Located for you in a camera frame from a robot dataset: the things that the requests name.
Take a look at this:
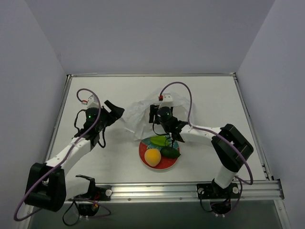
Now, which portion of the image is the orange fake fruit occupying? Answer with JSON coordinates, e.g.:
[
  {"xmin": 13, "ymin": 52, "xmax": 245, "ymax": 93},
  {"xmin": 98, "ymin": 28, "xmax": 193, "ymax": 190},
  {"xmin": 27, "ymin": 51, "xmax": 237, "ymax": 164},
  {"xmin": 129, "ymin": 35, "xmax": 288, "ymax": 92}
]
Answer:
[{"xmin": 144, "ymin": 149, "xmax": 162, "ymax": 167}]

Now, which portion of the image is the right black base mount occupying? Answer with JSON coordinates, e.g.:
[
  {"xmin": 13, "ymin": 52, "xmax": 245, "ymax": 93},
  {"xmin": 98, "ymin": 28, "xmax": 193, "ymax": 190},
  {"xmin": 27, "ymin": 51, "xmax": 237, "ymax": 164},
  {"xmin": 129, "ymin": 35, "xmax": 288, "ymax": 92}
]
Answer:
[{"xmin": 196, "ymin": 180, "xmax": 243, "ymax": 218}]

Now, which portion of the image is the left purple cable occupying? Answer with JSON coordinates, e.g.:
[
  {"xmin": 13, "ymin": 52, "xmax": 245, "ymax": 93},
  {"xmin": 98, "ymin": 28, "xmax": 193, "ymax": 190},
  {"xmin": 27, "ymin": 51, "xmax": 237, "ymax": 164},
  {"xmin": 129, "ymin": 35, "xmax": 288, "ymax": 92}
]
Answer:
[{"xmin": 13, "ymin": 88, "xmax": 112, "ymax": 221}]

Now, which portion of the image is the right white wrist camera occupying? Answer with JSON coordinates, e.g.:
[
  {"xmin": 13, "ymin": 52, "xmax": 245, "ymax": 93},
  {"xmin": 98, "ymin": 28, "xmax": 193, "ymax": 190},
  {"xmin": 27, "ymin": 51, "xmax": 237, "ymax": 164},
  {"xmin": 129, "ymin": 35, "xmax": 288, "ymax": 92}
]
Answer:
[{"xmin": 158, "ymin": 94, "xmax": 173, "ymax": 108}]

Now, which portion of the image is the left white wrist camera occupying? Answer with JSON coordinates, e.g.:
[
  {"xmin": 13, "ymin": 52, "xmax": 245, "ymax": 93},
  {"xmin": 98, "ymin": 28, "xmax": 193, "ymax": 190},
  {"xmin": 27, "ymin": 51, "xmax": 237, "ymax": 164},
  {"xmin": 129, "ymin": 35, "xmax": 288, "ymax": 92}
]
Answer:
[{"xmin": 81, "ymin": 94, "xmax": 99, "ymax": 109}]

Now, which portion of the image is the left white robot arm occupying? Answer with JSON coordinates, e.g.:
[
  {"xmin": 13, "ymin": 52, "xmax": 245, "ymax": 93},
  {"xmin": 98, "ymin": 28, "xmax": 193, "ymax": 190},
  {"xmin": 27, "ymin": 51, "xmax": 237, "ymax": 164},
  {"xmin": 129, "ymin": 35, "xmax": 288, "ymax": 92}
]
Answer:
[{"xmin": 22, "ymin": 100, "xmax": 125, "ymax": 212}]

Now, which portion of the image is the white translucent plastic bag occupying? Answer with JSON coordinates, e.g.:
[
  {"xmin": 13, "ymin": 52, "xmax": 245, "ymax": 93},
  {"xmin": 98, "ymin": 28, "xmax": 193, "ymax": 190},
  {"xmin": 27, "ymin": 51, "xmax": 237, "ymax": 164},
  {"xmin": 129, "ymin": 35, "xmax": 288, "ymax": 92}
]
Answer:
[{"xmin": 122, "ymin": 88, "xmax": 190, "ymax": 141}]

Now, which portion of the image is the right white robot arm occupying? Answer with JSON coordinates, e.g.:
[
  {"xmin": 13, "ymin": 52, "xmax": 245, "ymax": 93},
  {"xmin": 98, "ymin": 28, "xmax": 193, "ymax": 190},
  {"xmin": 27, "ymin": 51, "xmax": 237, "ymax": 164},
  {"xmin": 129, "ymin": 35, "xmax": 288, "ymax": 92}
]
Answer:
[{"xmin": 149, "ymin": 104, "xmax": 254, "ymax": 197}]

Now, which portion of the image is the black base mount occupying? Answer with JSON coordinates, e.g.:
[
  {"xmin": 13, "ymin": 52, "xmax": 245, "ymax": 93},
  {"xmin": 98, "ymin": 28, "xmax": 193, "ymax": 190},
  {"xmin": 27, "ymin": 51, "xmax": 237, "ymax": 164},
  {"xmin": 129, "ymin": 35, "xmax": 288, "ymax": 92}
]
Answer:
[
  {"xmin": 62, "ymin": 175, "xmax": 112, "ymax": 227},
  {"xmin": 196, "ymin": 180, "xmax": 243, "ymax": 218}
]

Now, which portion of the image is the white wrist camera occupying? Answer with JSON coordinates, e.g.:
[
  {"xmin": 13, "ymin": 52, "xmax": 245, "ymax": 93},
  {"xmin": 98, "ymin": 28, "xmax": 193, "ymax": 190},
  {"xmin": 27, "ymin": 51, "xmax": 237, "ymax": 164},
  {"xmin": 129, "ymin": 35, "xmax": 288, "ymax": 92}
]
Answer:
[
  {"xmin": 81, "ymin": 94, "xmax": 99, "ymax": 109},
  {"xmin": 158, "ymin": 94, "xmax": 173, "ymax": 108}
]

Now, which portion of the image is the yellow-green fake fruit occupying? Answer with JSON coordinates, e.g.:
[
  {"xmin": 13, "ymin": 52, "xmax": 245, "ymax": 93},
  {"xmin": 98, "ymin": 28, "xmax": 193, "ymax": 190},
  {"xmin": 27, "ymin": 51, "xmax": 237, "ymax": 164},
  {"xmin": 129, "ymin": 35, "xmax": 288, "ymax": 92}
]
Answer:
[{"xmin": 150, "ymin": 135, "xmax": 172, "ymax": 146}]

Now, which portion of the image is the red and teal plate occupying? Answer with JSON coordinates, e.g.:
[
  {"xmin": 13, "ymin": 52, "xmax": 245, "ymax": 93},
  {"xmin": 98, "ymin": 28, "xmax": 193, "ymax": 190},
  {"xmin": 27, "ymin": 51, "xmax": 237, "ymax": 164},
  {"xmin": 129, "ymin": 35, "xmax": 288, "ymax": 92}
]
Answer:
[{"xmin": 139, "ymin": 135, "xmax": 181, "ymax": 170}]

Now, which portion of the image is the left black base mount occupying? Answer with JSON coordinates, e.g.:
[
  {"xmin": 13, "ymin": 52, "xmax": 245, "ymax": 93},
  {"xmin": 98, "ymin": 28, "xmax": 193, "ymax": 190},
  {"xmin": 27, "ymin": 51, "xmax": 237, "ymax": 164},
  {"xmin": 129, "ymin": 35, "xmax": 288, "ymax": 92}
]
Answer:
[{"xmin": 62, "ymin": 175, "xmax": 112, "ymax": 227}]

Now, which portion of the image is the dark green fake avocado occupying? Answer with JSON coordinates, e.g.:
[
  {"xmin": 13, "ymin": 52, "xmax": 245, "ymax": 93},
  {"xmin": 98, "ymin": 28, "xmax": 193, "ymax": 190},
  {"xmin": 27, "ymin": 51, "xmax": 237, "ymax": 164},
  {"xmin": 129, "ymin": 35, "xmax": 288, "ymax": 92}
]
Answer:
[{"xmin": 160, "ymin": 147, "xmax": 181, "ymax": 159}]

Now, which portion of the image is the aluminium front rail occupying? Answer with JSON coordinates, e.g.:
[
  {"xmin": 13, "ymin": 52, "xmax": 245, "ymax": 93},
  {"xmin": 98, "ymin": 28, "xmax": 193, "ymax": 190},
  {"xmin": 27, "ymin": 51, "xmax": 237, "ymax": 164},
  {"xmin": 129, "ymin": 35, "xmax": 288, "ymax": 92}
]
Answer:
[{"xmin": 25, "ymin": 180, "xmax": 285, "ymax": 205}]

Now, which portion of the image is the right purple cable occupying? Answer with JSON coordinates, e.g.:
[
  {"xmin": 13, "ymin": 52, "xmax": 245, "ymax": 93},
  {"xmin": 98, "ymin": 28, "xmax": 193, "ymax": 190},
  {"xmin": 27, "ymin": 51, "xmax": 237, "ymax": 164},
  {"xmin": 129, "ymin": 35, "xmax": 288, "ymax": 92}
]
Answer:
[{"xmin": 159, "ymin": 82, "xmax": 254, "ymax": 186}]

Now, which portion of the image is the purple cable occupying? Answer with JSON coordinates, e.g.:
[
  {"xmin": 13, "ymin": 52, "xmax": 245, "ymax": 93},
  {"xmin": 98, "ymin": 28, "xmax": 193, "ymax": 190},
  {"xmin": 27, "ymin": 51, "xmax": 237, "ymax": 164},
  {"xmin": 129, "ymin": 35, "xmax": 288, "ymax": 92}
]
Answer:
[
  {"xmin": 159, "ymin": 82, "xmax": 254, "ymax": 186},
  {"xmin": 13, "ymin": 88, "xmax": 112, "ymax": 221}
]

